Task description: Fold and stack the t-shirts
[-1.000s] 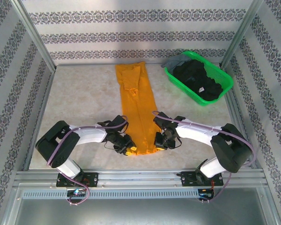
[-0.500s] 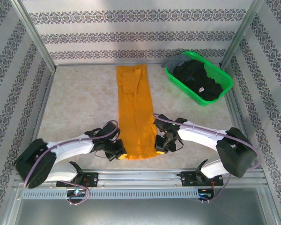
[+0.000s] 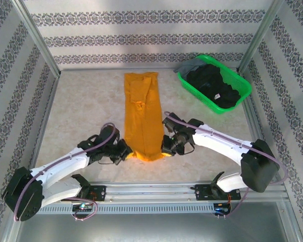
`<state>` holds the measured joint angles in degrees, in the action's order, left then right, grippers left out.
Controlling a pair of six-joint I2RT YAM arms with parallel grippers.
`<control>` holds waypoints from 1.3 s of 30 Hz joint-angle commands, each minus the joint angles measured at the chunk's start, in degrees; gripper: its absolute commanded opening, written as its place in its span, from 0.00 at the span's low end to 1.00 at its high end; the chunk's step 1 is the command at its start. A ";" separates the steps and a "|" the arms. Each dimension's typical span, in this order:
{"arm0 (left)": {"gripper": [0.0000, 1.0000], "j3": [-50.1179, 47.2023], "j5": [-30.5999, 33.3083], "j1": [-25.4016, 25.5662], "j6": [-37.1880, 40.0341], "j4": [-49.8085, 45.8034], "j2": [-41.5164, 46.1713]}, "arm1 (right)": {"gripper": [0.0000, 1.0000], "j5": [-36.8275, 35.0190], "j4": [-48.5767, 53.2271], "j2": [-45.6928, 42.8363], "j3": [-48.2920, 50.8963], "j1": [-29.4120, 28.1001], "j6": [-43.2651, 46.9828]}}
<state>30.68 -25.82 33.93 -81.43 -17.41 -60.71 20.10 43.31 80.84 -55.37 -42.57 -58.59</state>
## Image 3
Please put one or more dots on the orange t-shirt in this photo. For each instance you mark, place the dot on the orange t-shirt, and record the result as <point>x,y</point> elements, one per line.
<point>142,118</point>

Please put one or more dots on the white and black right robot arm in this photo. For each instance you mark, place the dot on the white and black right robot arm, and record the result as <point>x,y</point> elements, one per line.
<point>217,143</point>

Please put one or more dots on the white garment label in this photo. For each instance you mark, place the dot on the white garment label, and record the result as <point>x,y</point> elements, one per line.
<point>217,96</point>

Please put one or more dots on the black t-shirt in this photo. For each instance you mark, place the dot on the black t-shirt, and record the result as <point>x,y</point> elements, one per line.
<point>212,83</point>

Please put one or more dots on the grey t-shirt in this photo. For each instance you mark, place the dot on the grey t-shirt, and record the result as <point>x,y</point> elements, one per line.
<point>188,66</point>

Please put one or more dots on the grey metal front panel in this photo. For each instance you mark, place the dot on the grey metal front panel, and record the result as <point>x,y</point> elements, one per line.
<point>151,228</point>

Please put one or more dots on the green plastic basket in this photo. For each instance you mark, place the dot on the green plastic basket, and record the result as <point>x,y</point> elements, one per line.
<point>240,83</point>

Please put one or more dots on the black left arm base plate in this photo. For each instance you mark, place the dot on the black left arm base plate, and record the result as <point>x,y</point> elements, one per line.
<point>98,192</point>

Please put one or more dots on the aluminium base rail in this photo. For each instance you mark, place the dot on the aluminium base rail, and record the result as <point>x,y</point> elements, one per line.
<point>151,191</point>

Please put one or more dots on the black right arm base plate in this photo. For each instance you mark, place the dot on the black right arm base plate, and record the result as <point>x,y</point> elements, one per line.
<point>203,192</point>

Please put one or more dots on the aluminium frame post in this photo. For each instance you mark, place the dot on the aluminium frame post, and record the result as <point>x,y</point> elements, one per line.
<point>38,40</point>
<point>260,37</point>

